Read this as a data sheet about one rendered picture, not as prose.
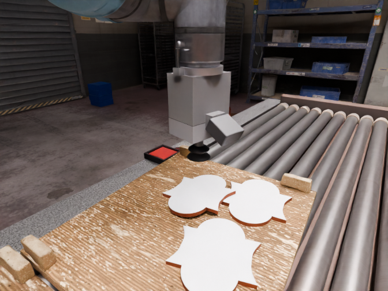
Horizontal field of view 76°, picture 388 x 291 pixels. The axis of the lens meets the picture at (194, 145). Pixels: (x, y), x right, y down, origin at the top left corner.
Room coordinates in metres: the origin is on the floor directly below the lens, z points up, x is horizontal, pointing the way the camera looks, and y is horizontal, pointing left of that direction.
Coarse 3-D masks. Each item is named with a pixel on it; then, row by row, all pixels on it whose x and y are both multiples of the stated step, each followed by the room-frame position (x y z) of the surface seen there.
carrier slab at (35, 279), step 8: (0, 264) 0.25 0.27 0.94; (0, 272) 0.24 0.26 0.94; (8, 272) 0.24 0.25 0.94; (0, 280) 0.23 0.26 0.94; (8, 280) 0.23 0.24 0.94; (16, 280) 0.23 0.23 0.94; (32, 280) 0.23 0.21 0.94; (40, 280) 0.23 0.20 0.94; (0, 288) 0.22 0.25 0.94; (8, 288) 0.22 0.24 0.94; (16, 288) 0.22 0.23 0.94; (24, 288) 0.22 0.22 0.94; (32, 288) 0.22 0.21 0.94; (40, 288) 0.22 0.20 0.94; (48, 288) 0.22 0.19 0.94
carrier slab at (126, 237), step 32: (128, 192) 0.43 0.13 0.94; (160, 192) 0.43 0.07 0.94; (288, 192) 0.43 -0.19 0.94; (64, 224) 0.33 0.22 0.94; (96, 224) 0.33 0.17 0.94; (128, 224) 0.33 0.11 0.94; (160, 224) 0.33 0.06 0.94; (192, 224) 0.33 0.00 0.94; (288, 224) 0.33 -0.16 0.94; (64, 256) 0.27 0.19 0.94; (96, 256) 0.27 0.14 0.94; (128, 256) 0.27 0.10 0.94; (160, 256) 0.27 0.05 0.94; (256, 256) 0.27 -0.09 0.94; (288, 256) 0.27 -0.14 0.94; (64, 288) 0.22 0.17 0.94; (96, 288) 0.22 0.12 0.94; (128, 288) 0.22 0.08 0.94; (160, 288) 0.22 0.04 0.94
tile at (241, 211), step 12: (252, 180) 0.46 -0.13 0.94; (240, 192) 0.41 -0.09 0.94; (252, 192) 0.41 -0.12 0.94; (264, 192) 0.41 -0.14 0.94; (276, 192) 0.41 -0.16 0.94; (228, 204) 0.38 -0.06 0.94; (240, 204) 0.38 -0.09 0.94; (252, 204) 0.38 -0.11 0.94; (264, 204) 0.38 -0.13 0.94; (276, 204) 0.38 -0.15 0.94; (240, 216) 0.34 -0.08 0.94; (252, 216) 0.34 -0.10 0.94; (264, 216) 0.34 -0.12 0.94; (276, 216) 0.34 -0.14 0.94
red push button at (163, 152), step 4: (160, 148) 0.66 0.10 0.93; (164, 148) 0.66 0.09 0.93; (152, 152) 0.63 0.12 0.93; (156, 152) 0.63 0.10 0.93; (160, 152) 0.63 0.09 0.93; (164, 152) 0.63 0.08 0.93; (168, 152) 0.63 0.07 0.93; (172, 152) 0.63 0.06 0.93; (160, 156) 0.60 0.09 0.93; (164, 156) 0.60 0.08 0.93; (168, 156) 0.60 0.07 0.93
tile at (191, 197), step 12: (192, 180) 0.46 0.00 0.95; (204, 180) 0.45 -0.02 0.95; (216, 180) 0.45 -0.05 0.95; (168, 192) 0.41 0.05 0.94; (180, 192) 0.41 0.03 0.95; (192, 192) 0.41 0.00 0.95; (204, 192) 0.41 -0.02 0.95; (216, 192) 0.40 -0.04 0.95; (228, 192) 0.40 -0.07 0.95; (180, 204) 0.37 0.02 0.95; (192, 204) 0.37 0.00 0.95; (204, 204) 0.37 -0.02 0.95; (216, 204) 0.36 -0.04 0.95; (180, 216) 0.35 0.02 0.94; (192, 216) 0.34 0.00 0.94
